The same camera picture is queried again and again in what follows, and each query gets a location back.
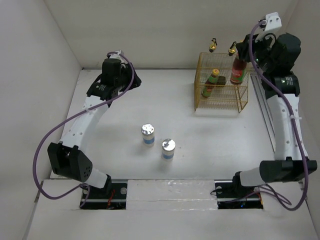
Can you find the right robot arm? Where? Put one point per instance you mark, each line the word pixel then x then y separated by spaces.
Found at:
pixel 273 60

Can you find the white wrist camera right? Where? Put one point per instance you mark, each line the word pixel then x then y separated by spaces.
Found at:
pixel 269 25

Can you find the salt shaker blue label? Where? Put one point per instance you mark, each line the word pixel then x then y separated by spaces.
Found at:
pixel 148 134
pixel 168 149

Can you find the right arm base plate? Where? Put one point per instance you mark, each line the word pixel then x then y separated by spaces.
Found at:
pixel 229 198

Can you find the aluminium rail right side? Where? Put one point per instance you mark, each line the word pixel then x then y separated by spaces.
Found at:
pixel 263 122

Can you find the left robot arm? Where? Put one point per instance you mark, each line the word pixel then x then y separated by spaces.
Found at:
pixel 67 157

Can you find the yellow wire rack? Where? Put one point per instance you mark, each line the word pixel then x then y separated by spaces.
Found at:
pixel 231 97

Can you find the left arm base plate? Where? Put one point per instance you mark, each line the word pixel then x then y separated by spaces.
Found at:
pixel 97 199

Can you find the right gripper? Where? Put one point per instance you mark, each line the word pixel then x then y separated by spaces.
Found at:
pixel 243 48

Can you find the red sauce bottle yellow cap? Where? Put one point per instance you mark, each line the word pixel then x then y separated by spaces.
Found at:
pixel 210 83

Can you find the glass oil bottle gold spout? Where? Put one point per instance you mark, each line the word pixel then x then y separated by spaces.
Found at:
pixel 224 64

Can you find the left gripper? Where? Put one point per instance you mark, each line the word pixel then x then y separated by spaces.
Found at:
pixel 127 71

